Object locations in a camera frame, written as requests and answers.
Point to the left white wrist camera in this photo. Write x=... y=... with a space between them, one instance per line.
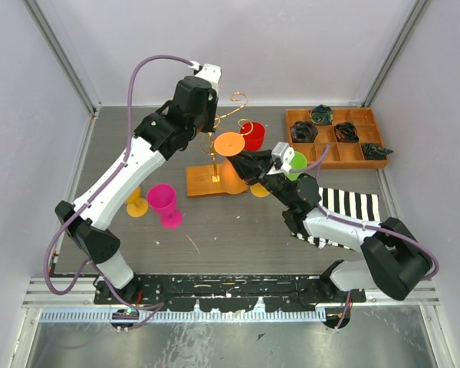
x=208 y=72

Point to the dark rolled tie right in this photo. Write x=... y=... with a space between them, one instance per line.
x=374 y=151

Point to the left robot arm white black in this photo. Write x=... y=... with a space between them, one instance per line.
x=161 y=134

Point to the green plastic wine glass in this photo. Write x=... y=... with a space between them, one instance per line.
x=298 y=163

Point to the yellow wine glass left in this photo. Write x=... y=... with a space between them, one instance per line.
x=136 y=205

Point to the black white striped cloth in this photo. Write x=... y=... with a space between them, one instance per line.
x=353 y=204

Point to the grey slotted cable duct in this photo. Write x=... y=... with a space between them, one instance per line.
x=130 y=316

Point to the yellow wine glass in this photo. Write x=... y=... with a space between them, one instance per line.
x=259 y=191
x=136 y=205

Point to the orange plastic wine glass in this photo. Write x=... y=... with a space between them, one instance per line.
x=228 y=145

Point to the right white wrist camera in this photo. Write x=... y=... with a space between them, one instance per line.
x=282 y=154

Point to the red plastic wine glass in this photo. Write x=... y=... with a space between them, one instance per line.
x=254 y=135

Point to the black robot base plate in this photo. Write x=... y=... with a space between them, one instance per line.
x=231 y=292

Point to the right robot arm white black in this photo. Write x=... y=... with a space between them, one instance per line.
x=393 y=260

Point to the magenta plastic wine glass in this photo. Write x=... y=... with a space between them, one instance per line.
x=162 y=199

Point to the dark rolled tie top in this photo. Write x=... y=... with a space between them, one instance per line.
x=321 y=115

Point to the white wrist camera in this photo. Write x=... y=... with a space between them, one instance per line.
x=282 y=154
x=208 y=72

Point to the dark rolled tie left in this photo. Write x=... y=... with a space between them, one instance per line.
x=303 y=132

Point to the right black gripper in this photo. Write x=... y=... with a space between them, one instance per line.
x=250 y=172

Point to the dark rolled tie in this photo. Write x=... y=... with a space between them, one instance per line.
x=303 y=132
x=321 y=115
x=346 y=132
x=374 y=151

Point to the dark rolled tie middle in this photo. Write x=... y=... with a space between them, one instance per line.
x=346 y=132

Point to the yellow wine glass centre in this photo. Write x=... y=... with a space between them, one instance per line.
x=259 y=191

